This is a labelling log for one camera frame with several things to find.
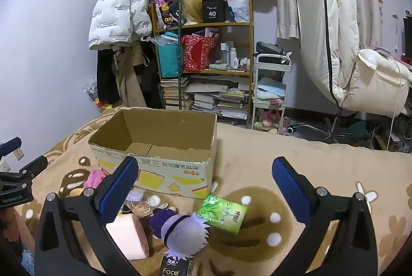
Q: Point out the white puffer jacket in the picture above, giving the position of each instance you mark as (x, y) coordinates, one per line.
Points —
(112, 5)

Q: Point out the wooden shelf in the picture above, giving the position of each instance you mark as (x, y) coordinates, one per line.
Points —
(209, 25)

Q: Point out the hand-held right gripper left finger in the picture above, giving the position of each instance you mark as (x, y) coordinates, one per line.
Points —
(119, 190)

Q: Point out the black printed tote bag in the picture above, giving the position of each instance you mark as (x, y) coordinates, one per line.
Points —
(165, 5)

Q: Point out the cream padded chair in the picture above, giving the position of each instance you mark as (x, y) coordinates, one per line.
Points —
(312, 21)

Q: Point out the green tissue packet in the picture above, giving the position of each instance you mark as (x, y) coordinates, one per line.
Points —
(222, 211)

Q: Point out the teal bag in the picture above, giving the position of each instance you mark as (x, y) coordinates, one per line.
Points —
(167, 60)

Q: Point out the red gift bag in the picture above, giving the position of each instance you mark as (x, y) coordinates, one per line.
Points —
(196, 53)

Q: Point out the pink plush toy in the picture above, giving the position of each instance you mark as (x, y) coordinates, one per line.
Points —
(93, 179)

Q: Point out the purple white plush doll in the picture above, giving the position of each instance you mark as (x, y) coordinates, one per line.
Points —
(183, 234)

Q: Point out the beige coat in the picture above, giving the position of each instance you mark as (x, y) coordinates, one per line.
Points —
(128, 79)

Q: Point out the white rolling cart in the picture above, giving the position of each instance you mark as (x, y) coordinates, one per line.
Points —
(273, 63)

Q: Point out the cartoon card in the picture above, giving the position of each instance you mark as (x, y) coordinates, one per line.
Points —
(141, 209)

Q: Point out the stack of books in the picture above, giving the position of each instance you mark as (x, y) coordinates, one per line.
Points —
(206, 102)

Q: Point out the black box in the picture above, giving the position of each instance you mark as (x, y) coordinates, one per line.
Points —
(213, 12)

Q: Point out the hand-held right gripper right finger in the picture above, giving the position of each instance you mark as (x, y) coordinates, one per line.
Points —
(289, 190)

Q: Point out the black coat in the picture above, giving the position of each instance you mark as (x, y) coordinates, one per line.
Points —
(106, 76)

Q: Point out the blonde wig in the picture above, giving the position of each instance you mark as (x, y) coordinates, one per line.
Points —
(193, 5)

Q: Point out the white wall socket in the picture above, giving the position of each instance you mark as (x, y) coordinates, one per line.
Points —
(19, 155)

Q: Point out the pile of small plush toys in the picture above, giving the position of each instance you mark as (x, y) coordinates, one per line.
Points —
(267, 123)

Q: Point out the row of cosmetic bottles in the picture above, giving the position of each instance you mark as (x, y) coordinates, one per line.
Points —
(233, 58)

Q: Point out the folded cloths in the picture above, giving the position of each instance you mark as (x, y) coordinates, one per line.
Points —
(268, 87)

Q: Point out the printed cardboard box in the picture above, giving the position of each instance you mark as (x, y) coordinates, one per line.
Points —
(180, 173)

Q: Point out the green cloth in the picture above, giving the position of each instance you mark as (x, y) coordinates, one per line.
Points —
(222, 67)

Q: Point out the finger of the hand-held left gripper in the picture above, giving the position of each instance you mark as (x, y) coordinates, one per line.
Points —
(35, 165)
(9, 145)

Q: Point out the beige printed blanket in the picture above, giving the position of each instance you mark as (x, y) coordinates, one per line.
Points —
(322, 150)

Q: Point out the yellow plush toy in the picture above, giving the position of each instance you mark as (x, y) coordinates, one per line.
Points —
(76, 192)

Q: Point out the black tissue packet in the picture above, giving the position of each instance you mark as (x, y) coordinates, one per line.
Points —
(177, 268)

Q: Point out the green pole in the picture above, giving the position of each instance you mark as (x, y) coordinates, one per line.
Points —
(179, 69)

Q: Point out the white toilet paper roll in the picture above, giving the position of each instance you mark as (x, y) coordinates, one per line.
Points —
(128, 237)

